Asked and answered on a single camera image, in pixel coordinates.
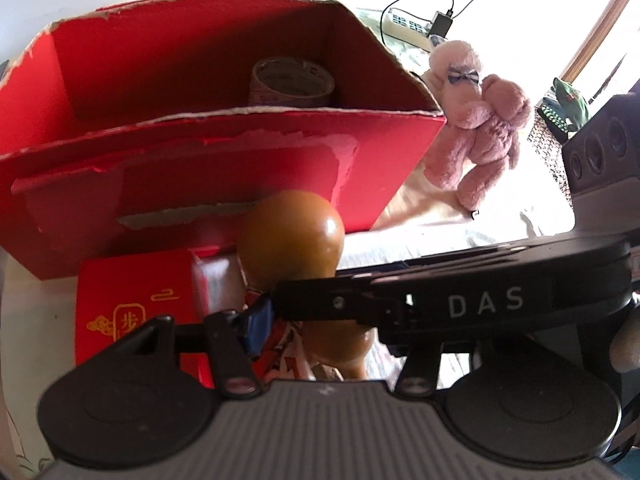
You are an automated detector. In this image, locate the brown wooden gourd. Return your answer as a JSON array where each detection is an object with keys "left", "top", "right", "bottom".
[{"left": 236, "top": 191, "right": 374, "bottom": 380}]

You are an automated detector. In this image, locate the patterned brown blanket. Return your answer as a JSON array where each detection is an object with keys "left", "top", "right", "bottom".
[{"left": 526, "top": 110, "right": 574, "bottom": 210}]

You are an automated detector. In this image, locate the small red gift box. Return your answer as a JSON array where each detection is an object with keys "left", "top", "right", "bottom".
[{"left": 75, "top": 249, "right": 246, "bottom": 365}]

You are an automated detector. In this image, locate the pink plush bunny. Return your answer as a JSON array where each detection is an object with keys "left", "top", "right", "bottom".
[{"left": 423, "top": 40, "right": 532, "bottom": 214}]

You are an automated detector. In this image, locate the black power adapter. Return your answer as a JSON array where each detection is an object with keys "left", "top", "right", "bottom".
[{"left": 428, "top": 10, "right": 454, "bottom": 38}]

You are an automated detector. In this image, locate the white power strip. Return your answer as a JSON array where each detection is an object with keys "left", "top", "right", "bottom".
[{"left": 381, "top": 8, "right": 433, "bottom": 52}]

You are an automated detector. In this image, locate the large red cardboard box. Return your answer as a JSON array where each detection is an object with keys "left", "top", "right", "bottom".
[{"left": 1, "top": 0, "right": 445, "bottom": 280}]

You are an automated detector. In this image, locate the roll of packing tape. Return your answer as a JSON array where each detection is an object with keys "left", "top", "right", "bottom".
[{"left": 248, "top": 56, "right": 335, "bottom": 108}]

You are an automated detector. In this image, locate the wooden door frame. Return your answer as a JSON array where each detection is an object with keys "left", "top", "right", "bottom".
[{"left": 560, "top": 0, "right": 631, "bottom": 82}]

